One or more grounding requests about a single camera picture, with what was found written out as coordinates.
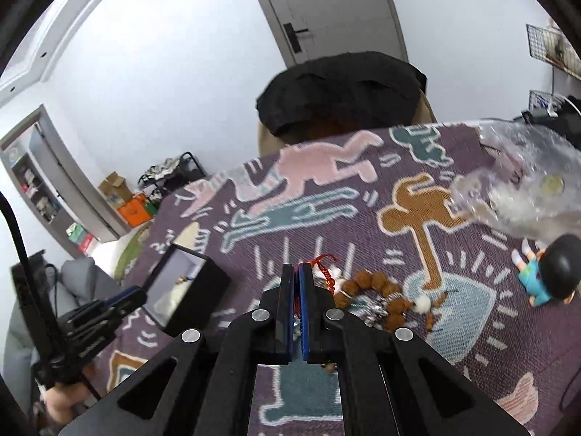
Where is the cartoon doll figure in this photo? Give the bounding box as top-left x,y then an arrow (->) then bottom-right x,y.
512,234 -> 581,308

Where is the red cord bracelet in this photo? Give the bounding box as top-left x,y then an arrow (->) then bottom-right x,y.
297,254 -> 340,303

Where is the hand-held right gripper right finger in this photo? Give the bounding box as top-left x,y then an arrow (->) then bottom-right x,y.
297,263 -> 533,436

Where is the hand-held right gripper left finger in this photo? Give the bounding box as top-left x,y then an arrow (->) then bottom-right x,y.
59,263 -> 294,436

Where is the silver chain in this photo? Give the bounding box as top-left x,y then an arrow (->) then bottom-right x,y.
349,297 -> 395,328

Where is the gold round token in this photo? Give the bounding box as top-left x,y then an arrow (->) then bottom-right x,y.
540,175 -> 565,196

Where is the black jewelry box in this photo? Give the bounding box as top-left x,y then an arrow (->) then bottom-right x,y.
143,244 -> 232,334

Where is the cardboard box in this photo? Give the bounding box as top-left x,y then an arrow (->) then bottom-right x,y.
99,171 -> 138,206

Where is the black wire wall grid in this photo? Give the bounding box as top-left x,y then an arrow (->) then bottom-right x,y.
527,22 -> 581,83

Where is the person's left hand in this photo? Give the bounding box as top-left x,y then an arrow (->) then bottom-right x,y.
42,370 -> 99,424

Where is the black door handle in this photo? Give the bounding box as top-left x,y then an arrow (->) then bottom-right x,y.
284,23 -> 310,53

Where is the clear plastic bag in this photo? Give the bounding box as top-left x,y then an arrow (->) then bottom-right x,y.
451,118 -> 581,243

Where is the purple printed blanket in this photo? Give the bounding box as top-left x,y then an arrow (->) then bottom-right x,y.
97,120 -> 581,436

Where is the orange bag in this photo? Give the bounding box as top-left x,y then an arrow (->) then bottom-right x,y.
118,193 -> 158,228

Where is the brown wooden bead bracelet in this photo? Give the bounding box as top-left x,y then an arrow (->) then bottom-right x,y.
335,270 -> 448,328

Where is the black cable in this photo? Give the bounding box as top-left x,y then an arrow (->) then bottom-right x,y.
0,191 -> 29,266

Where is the grey sofa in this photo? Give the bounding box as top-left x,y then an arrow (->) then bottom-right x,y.
0,257 -> 119,423

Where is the black cloth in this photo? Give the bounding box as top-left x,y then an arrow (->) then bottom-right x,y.
255,52 -> 430,141

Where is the black shoe rack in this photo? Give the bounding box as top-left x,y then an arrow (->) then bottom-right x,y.
137,152 -> 210,206

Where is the black wire basket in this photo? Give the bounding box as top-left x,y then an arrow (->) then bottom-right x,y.
529,89 -> 581,123

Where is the white item in box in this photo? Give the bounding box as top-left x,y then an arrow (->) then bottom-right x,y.
154,277 -> 197,316

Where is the green round rug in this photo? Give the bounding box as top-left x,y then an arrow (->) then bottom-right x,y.
113,222 -> 154,281

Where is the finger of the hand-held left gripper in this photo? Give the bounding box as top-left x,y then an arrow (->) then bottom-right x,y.
68,311 -> 125,355
68,285 -> 149,324

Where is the grey door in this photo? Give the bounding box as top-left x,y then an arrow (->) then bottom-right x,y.
243,0 -> 409,70

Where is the grey shelf cabinet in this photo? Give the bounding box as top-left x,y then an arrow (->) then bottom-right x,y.
0,104 -> 129,256

